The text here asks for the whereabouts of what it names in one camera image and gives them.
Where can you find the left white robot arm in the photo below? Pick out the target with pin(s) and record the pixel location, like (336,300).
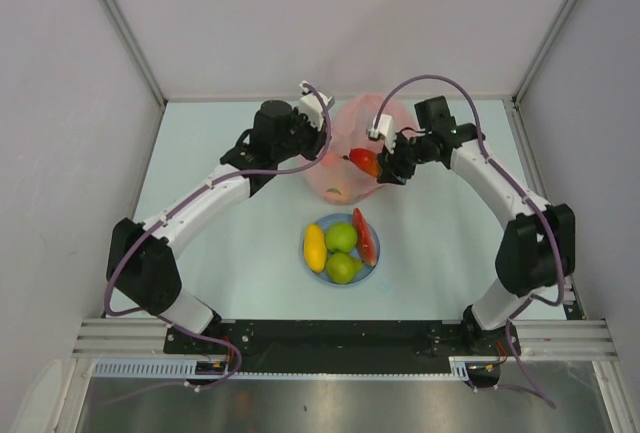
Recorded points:
(142,263)

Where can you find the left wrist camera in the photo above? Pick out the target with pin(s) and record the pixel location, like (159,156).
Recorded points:
(312,107)

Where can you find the white cable duct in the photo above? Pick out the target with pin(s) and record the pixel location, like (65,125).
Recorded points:
(207,371)

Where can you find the green fake fruit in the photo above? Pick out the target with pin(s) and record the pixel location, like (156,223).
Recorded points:
(341,237)

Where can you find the red fake watermelon slice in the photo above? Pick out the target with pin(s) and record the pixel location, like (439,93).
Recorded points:
(366,244)

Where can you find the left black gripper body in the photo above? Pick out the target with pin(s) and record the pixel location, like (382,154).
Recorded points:
(302,139)

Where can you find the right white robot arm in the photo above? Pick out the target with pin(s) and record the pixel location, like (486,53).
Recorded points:
(537,249)

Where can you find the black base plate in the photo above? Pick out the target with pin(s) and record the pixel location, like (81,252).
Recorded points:
(391,345)

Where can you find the blue plastic plate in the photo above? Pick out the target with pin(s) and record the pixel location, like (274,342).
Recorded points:
(324,223)

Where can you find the pink plastic bag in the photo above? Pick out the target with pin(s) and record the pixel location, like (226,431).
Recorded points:
(344,175)

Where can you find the green fake pear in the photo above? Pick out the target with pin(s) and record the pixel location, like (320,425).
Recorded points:
(343,268)

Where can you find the yellow fake mango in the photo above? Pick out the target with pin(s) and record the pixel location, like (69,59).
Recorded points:
(314,248)

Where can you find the red fake mango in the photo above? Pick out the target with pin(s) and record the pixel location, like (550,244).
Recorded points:
(365,160)

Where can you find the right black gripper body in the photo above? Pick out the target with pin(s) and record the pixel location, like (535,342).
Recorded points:
(401,161)

